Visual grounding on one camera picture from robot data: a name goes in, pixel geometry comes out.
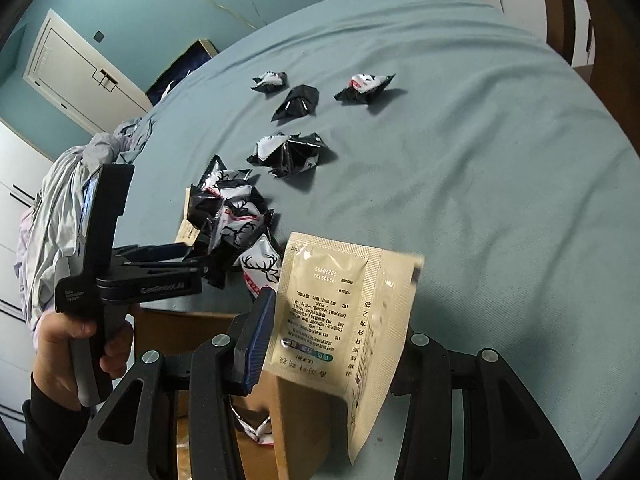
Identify pile of black white packets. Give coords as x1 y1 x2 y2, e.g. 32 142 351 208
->
185 155 282 301

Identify white door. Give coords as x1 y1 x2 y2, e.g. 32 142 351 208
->
22 8 152 136

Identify brown wooden frame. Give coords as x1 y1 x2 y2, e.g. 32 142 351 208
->
535 0 597 92

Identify black white snack packet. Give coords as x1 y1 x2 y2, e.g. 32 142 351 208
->
231 405 276 448
251 70 290 94
247 133 291 167
334 72 397 106

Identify crumpled grey clothes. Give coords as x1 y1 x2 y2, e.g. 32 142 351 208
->
15 117 157 331

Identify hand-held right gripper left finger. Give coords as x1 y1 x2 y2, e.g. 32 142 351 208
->
59 287 278 480

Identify brown cardboard box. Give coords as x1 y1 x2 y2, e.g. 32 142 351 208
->
132 310 351 480

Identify blue-grey bed sheet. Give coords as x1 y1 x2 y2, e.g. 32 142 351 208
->
30 0 640 480

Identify person's left hand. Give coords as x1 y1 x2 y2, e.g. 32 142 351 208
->
32 310 136 408

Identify beige printed sachet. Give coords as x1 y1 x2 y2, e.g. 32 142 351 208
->
262 231 426 463
174 220 201 247

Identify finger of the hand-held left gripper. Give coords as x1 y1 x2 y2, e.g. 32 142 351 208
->
113 242 191 264
145 256 236 286

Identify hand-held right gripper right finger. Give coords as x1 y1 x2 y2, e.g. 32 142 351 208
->
390 330 583 480

